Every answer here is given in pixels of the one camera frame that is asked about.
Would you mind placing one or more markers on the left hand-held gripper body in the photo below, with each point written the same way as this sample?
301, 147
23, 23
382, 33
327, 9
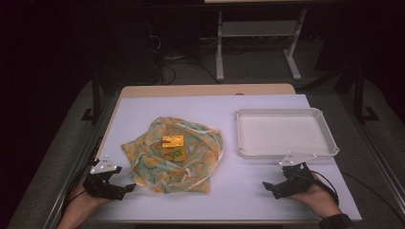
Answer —
101, 184

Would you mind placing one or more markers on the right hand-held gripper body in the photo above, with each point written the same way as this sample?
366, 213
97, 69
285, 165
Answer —
296, 179

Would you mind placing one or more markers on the person's left hand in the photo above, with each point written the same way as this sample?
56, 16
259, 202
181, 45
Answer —
86, 201

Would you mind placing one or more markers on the person's right hand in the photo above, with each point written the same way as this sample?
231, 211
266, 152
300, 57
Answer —
315, 197

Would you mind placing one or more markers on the floral mesh cloth bag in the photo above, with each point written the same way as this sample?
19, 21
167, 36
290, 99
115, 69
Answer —
149, 168

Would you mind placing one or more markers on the white plastic tray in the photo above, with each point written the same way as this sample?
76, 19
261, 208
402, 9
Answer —
283, 133

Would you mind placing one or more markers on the orange packet with green print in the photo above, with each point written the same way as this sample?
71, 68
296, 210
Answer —
174, 154

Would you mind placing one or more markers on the yellow small box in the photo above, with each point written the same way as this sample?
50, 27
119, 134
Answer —
173, 141

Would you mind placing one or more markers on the black metal stand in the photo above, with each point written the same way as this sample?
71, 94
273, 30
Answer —
359, 95
95, 98

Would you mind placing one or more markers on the white table mat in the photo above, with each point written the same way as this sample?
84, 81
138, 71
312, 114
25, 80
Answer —
197, 108

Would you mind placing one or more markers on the aluminium frame rail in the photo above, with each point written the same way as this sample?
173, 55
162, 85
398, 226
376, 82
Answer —
375, 149
71, 178

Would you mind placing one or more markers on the white metal desk frame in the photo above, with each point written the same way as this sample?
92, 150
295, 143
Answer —
254, 29

